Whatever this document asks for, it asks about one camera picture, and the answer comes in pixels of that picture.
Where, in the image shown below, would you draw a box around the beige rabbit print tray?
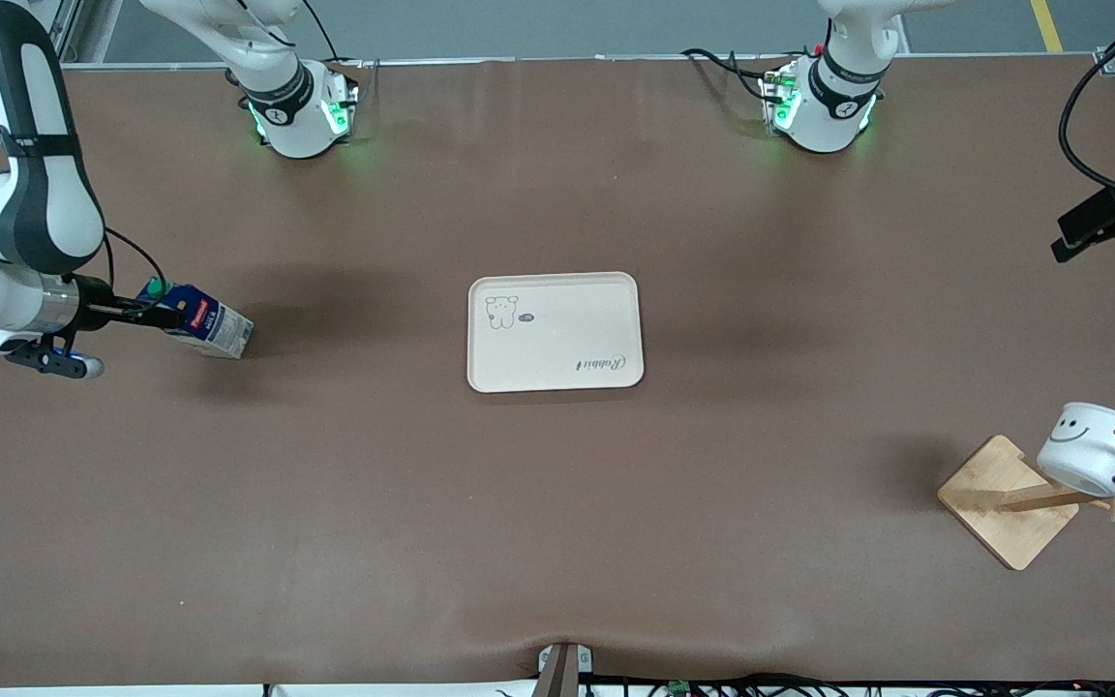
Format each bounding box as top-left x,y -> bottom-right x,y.
467,271 -> 646,394

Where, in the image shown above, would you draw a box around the wooden cup rack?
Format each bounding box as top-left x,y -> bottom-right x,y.
937,428 -> 1115,572

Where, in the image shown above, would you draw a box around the white smiley cup black handle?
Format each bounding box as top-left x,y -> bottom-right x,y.
1036,402 -> 1115,499

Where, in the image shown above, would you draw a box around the grey table clamp bracket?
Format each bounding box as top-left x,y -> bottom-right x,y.
534,642 -> 594,697

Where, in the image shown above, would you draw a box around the brown table cover mat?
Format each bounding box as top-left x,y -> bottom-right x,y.
0,56 -> 1115,690

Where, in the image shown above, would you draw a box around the blue milk carton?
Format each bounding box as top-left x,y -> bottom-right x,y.
135,278 -> 256,361

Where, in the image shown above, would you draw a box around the black arm base cable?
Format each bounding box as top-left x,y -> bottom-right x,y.
681,46 -> 773,101
302,0 -> 342,65

